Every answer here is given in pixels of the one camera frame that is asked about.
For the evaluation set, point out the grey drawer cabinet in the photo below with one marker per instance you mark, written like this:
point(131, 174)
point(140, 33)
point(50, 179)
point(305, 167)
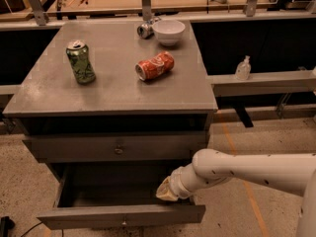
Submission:
point(91, 120)

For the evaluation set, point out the grey drawer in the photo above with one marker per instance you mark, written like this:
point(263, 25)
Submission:
point(117, 194)
point(72, 148)

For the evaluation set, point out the grey metal railing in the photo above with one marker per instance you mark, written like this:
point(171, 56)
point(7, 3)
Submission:
point(256, 83)

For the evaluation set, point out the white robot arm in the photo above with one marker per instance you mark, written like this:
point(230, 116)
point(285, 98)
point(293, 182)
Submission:
point(290, 173)

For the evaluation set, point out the black floor plug box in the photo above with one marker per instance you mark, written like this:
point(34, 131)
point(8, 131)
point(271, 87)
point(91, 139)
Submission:
point(6, 224)

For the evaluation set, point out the white bowl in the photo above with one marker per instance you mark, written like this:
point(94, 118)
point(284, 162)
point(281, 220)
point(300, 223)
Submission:
point(168, 32)

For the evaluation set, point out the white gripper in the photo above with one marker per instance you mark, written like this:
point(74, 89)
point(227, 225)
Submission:
point(178, 184)

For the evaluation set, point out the green soda can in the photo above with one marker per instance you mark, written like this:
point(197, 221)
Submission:
point(78, 55)

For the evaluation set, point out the clear sanitizer bottle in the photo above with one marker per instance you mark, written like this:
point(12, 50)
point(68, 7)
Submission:
point(243, 69)

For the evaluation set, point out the crushed red soda can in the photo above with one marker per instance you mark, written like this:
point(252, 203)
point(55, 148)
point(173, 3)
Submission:
point(156, 66)

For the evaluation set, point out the grey top drawer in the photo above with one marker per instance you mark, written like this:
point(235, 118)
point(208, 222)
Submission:
point(72, 148)

